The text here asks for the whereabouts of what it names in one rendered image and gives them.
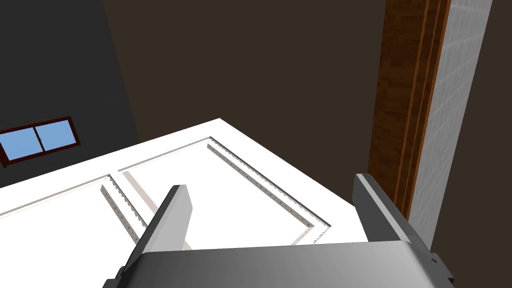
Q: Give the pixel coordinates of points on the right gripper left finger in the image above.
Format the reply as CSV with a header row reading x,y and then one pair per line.
x,y
170,224

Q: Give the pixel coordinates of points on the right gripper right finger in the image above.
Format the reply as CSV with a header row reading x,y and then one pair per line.
x,y
380,212

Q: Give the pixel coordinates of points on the window with dark red frame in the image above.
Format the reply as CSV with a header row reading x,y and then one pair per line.
x,y
38,140

